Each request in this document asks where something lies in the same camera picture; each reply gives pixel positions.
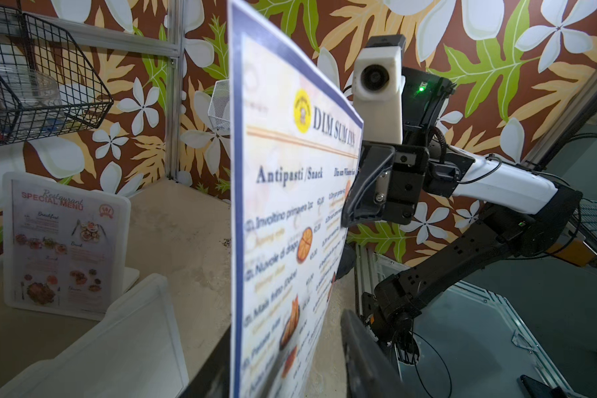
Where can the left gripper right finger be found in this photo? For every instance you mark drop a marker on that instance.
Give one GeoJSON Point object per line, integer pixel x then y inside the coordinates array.
{"type": "Point", "coordinates": [369, 373]}

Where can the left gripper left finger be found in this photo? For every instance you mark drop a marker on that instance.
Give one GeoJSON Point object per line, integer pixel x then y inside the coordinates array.
{"type": "Point", "coordinates": [213, 379]}

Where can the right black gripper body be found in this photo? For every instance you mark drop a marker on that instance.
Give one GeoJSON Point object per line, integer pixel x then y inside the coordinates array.
{"type": "Point", "coordinates": [387, 186]}

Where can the blue bordered menu sheet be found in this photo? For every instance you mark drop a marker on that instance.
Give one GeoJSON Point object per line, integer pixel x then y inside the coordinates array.
{"type": "Point", "coordinates": [296, 142]}

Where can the pink restaurant special menu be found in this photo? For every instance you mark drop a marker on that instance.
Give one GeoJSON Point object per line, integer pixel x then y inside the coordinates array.
{"type": "Point", "coordinates": [62, 248]}

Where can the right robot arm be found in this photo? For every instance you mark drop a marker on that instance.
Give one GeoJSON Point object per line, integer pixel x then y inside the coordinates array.
{"type": "Point", "coordinates": [523, 216]}

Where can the black smartphone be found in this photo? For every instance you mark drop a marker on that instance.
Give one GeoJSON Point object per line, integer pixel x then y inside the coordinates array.
{"type": "Point", "coordinates": [531, 388]}

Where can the white mesh basket right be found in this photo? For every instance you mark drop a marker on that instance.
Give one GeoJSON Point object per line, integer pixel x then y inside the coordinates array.
{"type": "Point", "coordinates": [219, 112]}

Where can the black wire rack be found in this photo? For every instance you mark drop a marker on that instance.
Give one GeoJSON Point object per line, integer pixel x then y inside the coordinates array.
{"type": "Point", "coordinates": [47, 86]}

